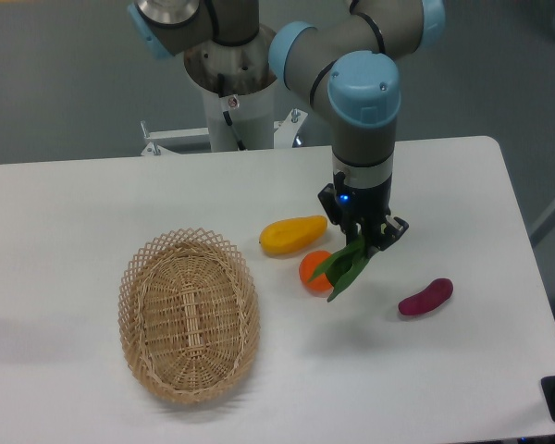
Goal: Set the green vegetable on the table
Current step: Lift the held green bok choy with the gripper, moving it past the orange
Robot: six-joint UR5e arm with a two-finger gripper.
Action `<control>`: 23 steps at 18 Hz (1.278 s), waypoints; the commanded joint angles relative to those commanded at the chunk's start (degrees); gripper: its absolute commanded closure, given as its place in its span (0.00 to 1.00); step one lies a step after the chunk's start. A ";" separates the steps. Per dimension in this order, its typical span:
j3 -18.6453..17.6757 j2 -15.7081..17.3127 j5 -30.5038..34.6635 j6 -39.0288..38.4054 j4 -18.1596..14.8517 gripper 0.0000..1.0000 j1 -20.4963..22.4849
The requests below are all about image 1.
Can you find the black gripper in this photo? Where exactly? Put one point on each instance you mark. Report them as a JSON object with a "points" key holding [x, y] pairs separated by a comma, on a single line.
{"points": [[357, 201]]}

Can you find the green leafy vegetable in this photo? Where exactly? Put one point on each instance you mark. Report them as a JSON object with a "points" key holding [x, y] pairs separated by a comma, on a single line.
{"points": [[343, 267]]}

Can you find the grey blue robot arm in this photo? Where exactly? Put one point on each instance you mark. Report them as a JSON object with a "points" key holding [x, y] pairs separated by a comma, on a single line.
{"points": [[347, 74]]}

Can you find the orange tangerine toy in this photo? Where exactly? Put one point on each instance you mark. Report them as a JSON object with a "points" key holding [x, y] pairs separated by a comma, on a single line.
{"points": [[307, 268]]}

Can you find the yellow papaya toy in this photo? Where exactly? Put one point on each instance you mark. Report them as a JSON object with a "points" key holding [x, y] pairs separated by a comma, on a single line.
{"points": [[291, 235]]}

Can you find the purple sweet potato toy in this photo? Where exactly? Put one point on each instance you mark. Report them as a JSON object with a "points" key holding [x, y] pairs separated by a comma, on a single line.
{"points": [[428, 299]]}

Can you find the woven wicker basket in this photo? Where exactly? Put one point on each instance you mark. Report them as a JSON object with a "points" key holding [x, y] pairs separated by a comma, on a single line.
{"points": [[188, 316]]}

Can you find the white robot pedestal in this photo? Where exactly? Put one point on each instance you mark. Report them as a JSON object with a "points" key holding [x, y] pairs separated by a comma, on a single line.
{"points": [[238, 91]]}

